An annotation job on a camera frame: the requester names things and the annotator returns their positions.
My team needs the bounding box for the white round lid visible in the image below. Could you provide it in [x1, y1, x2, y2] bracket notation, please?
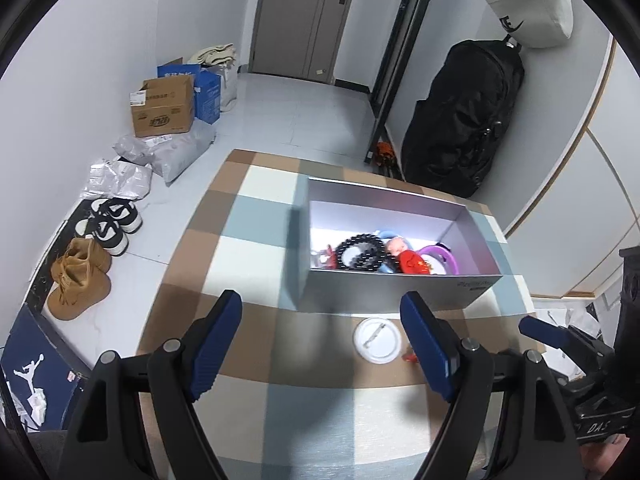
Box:
[352, 318, 402, 365]

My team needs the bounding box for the red round ornament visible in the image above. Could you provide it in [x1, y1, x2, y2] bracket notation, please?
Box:
[397, 249, 433, 275]

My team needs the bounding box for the pink pig toy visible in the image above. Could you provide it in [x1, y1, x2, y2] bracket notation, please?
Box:
[383, 236, 412, 268]

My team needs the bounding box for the black bead bracelet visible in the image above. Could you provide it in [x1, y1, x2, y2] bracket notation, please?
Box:
[333, 232, 396, 276]

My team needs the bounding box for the checkered table mat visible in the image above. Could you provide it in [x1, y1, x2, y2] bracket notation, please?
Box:
[134, 148, 547, 480]

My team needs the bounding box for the tan suede boot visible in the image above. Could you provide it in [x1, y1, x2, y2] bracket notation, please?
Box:
[63, 237, 112, 273]
[47, 254, 112, 321]

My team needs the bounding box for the navy jordan shoe box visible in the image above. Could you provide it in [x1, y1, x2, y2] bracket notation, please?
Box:
[1, 307, 90, 432]

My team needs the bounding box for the black white sneaker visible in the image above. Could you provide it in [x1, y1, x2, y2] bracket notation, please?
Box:
[75, 216, 129, 257]
[91, 197, 143, 234]

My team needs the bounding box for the grey cardboard box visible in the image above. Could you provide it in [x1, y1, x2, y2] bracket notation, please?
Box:
[286, 177, 503, 314]

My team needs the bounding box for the white plastic packaging bag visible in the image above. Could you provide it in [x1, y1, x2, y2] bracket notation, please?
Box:
[80, 159, 152, 200]

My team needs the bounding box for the grey plastic parcel bag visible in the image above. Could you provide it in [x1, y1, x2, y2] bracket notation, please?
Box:
[113, 119, 217, 185]

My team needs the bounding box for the black large bag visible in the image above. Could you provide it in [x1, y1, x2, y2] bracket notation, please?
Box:
[400, 36, 525, 198]

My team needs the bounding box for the brown cardboard box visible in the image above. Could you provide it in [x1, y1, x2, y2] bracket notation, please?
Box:
[129, 75, 194, 138]

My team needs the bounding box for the blue cardboard box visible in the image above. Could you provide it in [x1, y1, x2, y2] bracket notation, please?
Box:
[156, 63, 221, 125]

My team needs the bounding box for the beige cloth bag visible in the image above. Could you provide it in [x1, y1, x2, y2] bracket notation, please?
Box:
[189, 44, 238, 113]

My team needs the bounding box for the black metal stand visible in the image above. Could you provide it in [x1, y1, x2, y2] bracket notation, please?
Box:
[363, 0, 431, 164]

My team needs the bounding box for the white canvas tote bag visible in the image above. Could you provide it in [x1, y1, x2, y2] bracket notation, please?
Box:
[465, 0, 575, 50]

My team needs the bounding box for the grey door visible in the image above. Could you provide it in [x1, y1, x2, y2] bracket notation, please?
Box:
[248, 0, 352, 84]

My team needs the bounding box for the purple plastic ring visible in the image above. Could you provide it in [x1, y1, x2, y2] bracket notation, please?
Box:
[416, 242, 460, 276]

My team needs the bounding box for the blue plastic ring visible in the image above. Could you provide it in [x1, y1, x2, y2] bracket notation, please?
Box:
[372, 228, 402, 276]

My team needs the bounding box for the small red pink ring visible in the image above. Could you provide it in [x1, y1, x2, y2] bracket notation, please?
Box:
[310, 244, 339, 269]

